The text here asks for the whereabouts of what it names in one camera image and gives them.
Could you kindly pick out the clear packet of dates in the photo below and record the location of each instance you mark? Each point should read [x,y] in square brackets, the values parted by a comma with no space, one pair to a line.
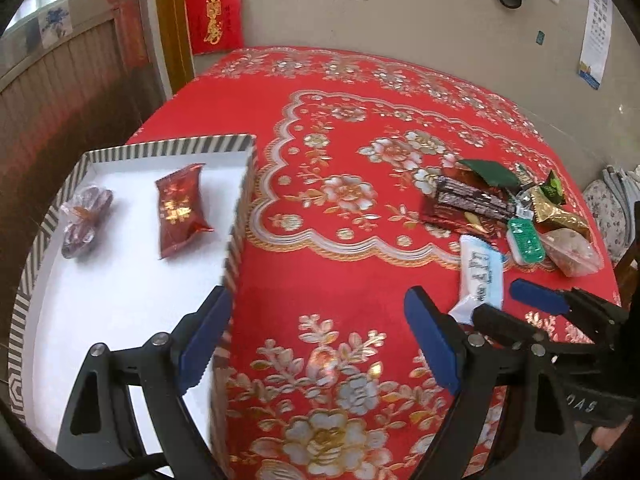
[85,220]

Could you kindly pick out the clear bag of brown snacks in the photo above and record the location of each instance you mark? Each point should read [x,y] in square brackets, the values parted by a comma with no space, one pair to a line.
[570,252]

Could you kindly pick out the dark green snack packet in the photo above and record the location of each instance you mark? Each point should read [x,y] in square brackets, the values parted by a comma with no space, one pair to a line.
[487,170]

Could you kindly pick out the gold foil snack packet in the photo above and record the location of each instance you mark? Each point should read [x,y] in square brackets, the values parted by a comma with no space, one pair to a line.
[560,215]

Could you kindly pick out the red foil snack packet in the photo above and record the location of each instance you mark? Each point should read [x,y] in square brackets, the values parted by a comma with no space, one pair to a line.
[180,210]

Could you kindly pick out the brown slatted wooden door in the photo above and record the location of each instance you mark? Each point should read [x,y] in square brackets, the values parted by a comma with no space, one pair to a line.
[65,110]

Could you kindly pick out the red floral tablecloth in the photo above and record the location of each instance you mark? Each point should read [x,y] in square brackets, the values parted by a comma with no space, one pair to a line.
[350,275]

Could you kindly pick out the white wall calendar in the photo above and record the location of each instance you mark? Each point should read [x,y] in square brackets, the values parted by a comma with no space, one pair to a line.
[596,30]

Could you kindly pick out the red packet with gold balls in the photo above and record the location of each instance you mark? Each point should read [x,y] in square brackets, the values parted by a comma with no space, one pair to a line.
[450,222]

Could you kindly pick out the wooden chair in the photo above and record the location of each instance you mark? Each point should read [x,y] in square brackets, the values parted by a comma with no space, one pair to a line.
[630,280]

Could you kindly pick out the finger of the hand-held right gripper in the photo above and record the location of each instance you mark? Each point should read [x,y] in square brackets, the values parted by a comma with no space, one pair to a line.
[537,296]
[505,327]

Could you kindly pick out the green foil candy wrapper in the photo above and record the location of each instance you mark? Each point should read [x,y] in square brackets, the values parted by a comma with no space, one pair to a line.
[554,187]

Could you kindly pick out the brown chocolate bar packet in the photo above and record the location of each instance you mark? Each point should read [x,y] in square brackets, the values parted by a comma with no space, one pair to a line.
[470,200]

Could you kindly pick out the wooden door frame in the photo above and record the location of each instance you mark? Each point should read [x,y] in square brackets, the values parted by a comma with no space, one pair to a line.
[172,25]

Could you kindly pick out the red wall poster gold figure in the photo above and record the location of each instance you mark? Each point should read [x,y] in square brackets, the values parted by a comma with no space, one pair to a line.
[212,10]

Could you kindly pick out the red paper door couplet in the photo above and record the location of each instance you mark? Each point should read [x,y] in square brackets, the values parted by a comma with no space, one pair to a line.
[130,15]

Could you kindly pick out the striped cardboard box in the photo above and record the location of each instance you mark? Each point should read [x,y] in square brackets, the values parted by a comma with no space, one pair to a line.
[125,280]

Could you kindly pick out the white and blue snack packet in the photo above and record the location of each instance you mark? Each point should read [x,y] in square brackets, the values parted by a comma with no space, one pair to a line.
[477,270]

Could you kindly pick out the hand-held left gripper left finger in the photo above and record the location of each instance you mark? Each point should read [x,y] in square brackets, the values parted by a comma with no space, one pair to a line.
[207,340]

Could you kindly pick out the floral chair cushion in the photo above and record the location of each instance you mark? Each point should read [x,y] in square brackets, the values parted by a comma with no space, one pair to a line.
[607,210]

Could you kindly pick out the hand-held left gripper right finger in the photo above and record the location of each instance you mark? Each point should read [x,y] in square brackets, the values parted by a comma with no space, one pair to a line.
[432,340]

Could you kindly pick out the green and white snack packet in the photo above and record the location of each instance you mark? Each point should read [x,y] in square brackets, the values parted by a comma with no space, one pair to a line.
[525,242]

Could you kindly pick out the blue flower tile picture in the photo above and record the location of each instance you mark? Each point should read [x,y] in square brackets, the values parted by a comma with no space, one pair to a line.
[55,25]

